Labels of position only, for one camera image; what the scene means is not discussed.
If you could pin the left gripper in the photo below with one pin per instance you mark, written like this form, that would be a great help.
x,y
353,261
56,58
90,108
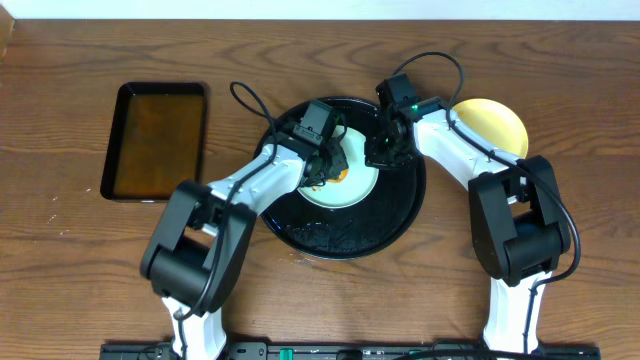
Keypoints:
x,y
329,166

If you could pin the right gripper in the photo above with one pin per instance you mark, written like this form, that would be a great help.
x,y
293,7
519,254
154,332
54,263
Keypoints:
x,y
382,151

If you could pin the green yellow sponge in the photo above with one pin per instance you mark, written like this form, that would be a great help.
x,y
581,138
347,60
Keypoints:
x,y
342,175

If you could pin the light green plate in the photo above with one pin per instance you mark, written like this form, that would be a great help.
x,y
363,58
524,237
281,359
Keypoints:
x,y
359,182

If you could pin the yellow plate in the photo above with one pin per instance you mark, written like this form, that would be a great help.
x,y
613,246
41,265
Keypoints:
x,y
496,123

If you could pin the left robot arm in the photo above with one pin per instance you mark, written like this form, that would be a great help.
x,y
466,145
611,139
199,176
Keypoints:
x,y
195,254

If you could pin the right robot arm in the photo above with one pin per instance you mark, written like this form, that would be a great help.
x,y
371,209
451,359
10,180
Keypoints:
x,y
519,228

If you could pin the black round tray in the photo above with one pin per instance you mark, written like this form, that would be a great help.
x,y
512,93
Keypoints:
x,y
365,228

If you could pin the black rectangular water tray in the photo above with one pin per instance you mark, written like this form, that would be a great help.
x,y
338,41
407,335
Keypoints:
x,y
156,140

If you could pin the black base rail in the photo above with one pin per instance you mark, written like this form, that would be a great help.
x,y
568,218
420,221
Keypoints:
x,y
444,350

